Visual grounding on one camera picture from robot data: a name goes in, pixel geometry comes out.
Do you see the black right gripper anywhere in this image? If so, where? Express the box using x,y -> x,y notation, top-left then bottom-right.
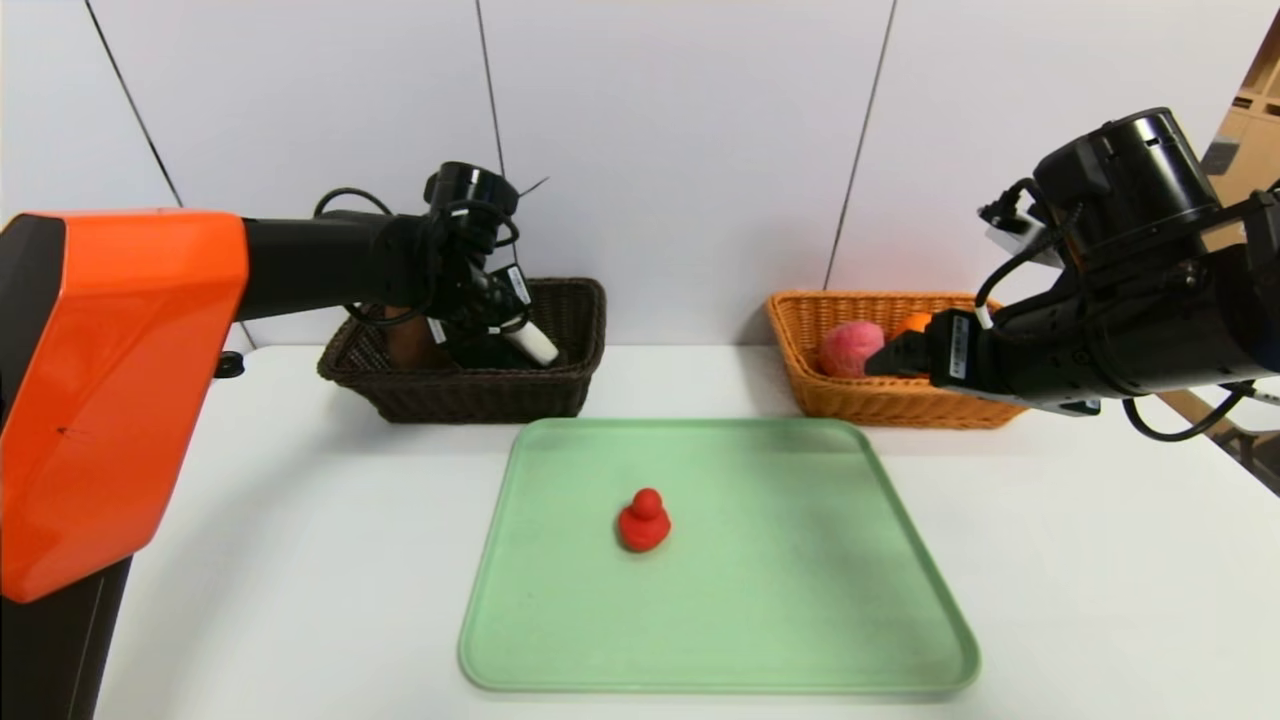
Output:
863,274 -> 1114,416

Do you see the red pink peach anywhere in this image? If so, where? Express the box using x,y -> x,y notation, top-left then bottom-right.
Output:
818,320 -> 888,379

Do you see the white soap bar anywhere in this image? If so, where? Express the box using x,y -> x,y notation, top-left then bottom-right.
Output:
503,318 -> 561,368

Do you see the brown towel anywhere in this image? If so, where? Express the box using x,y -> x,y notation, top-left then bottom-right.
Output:
385,308 -> 441,371

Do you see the orange wicker basket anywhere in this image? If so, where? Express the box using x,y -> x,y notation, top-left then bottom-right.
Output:
766,290 -> 1031,431

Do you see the dark brown wicker basket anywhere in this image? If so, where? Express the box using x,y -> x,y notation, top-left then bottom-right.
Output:
318,278 -> 609,425

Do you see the light green plastic tray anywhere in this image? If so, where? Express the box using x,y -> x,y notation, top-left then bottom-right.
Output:
458,418 -> 981,694

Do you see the red rubber duck toy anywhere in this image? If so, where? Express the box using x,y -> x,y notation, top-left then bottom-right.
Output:
617,487 -> 673,553

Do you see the black side table leg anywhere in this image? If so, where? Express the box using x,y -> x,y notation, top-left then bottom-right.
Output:
1225,432 -> 1280,498

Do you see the light wooden cabinet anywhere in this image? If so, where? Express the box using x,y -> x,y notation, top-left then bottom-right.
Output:
1200,10 -> 1280,251

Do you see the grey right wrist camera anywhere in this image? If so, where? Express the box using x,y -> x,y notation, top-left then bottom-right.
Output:
978,190 -> 1063,266

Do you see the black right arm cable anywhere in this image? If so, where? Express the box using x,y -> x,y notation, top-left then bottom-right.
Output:
1122,385 -> 1261,443

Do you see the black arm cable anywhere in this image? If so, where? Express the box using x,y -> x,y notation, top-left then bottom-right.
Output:
313,187 -> 401,223
1122,385 -> 1261,443

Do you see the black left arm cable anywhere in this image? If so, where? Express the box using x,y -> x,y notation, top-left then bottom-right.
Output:
313,187 -> 401,223

